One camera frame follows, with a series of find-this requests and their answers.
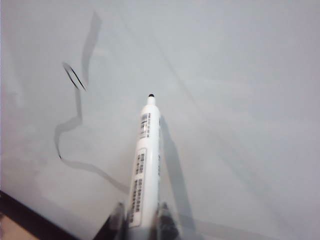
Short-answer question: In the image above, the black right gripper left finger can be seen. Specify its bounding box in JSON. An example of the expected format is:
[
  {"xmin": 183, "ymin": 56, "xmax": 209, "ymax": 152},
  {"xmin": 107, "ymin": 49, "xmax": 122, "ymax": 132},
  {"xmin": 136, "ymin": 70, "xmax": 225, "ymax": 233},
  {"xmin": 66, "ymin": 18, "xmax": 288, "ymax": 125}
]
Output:
[{"xmin": 109, "ymin": 201, "xmax": 130, "ymax": 240}]

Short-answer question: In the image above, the large glass whiteboard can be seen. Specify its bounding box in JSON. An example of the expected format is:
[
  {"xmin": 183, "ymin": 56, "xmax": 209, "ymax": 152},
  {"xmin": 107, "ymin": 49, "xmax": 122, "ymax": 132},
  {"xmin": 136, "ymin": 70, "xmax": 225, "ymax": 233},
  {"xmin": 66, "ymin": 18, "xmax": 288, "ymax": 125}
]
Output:
[{"xmin": 0, "ymin": 0, "xmax": 320, "ymax": 240}]

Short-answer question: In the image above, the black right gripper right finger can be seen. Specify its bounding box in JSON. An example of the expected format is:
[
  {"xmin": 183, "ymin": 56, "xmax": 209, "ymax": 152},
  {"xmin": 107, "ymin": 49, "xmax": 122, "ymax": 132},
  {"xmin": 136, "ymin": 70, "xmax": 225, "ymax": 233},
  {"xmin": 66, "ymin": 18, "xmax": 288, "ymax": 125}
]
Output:
[{"xmin": 156, "ymin": 201, "xmax": 181, "ymax": 240}]

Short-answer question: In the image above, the white whiteboard marker pen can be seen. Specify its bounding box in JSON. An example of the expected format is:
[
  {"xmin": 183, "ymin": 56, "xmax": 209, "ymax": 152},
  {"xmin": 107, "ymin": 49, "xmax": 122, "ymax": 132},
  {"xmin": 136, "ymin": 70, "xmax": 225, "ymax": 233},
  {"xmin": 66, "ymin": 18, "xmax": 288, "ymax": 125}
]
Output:
[{"xmin": 126, "ymin": 92, "xmax": 164, "ymax": 230}]

